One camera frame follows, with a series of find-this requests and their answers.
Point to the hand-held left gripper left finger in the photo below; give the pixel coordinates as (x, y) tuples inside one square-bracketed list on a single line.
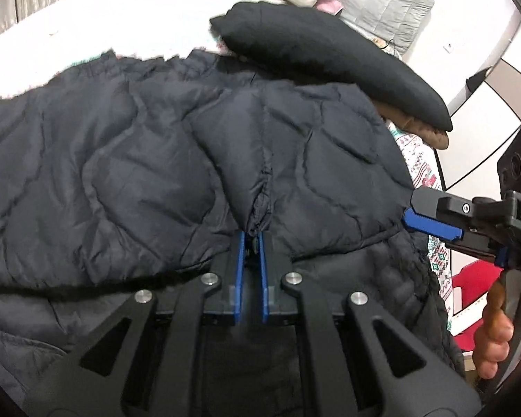
[(240, 255)]

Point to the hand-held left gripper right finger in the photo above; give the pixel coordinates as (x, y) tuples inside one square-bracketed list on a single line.
[(263, 265)]

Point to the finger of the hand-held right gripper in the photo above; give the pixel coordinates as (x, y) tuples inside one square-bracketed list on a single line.
[(434, 217)]

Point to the black quilted puffer jacket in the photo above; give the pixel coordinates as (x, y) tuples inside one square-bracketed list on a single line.
[(191, 173)]

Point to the person's right hand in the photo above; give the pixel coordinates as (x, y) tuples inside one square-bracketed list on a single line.
[(495, 325)]

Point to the brown folded garment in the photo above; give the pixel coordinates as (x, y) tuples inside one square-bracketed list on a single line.
[(417, 126)]

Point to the white wardrobe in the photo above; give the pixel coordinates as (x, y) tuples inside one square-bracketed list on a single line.
[(490, 74)]

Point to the black folded garment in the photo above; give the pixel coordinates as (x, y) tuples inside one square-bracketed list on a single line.
[(330, 58)]

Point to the grey quilted blanket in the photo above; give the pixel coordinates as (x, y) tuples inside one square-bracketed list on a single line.
[(382, 4)]

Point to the pink cloth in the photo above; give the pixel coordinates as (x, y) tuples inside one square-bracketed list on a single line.
[(330, 4)]

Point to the patterned white bed sheet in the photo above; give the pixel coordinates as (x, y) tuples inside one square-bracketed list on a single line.
[(91, 21)]

